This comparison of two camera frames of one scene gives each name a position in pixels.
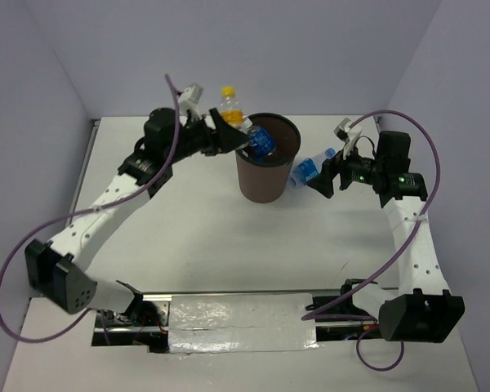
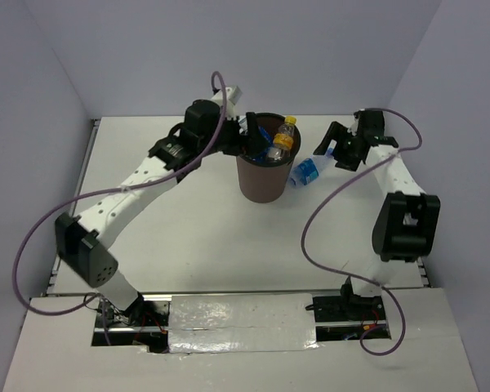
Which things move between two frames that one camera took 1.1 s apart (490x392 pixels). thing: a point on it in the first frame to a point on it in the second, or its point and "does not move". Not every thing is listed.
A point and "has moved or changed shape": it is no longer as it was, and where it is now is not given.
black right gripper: [323, 182] to [338, 132]
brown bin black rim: [266, 180] does not move
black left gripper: [210, 136] to [251, 141]
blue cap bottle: [307, 169] does not move
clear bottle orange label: [230, 109] has moved or changed shape
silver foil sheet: [202, 323] does not move
